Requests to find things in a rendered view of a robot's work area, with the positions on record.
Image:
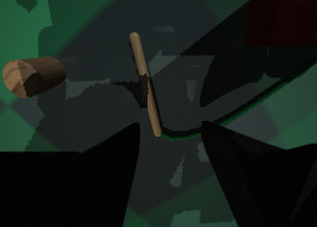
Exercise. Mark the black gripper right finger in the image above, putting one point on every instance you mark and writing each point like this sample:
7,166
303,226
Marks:
265,185

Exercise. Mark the brown wooden cylinder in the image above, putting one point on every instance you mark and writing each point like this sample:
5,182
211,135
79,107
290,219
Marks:
32,76

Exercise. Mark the red wooden block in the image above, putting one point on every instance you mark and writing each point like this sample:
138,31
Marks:
282,22

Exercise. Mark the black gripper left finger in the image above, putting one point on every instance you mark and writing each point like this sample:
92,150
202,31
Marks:
96,183

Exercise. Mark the thin wooden stick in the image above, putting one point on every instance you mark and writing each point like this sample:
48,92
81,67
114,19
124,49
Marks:
141,65

